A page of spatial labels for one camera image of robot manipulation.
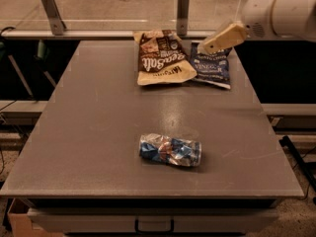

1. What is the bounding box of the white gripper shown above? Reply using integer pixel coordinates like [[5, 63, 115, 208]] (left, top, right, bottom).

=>
[[197, 0, 284, 55]]

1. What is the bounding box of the brown sea salt chip bag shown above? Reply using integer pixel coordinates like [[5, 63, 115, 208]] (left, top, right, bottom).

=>
[[133, 30, 198, 86]]

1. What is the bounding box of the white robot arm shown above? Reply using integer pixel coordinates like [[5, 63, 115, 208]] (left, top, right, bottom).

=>
[[197, 0, 316, 54]]

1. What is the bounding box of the blue vinegar chip bag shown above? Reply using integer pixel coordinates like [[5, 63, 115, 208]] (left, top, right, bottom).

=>
[[190, 42, 231, 89]]

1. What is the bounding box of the crushed blue silver can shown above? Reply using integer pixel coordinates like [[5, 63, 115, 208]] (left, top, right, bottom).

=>
[[139, 133, 201, 167]]

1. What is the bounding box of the white table drawer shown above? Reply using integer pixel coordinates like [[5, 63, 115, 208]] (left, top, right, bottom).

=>
[[27, 208, 277, 234]]

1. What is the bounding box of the cardboard box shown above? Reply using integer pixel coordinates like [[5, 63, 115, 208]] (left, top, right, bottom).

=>
[[7, 199, 63, 237]]

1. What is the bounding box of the middle metal bracket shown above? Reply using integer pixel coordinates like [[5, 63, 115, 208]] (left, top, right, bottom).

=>
[[176, 0, 190, 36]]

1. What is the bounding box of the metal bracket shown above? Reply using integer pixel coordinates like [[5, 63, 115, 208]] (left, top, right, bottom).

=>
[[176, 0, 190, 36], [40, 0, 66, 36]]

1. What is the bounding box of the left metal bracket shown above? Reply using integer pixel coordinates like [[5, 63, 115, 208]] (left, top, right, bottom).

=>
[[40, 0, 66, 36]]

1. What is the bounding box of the metal rail beam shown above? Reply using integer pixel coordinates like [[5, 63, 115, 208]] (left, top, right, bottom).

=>
[[1, 29, 218, 40]]

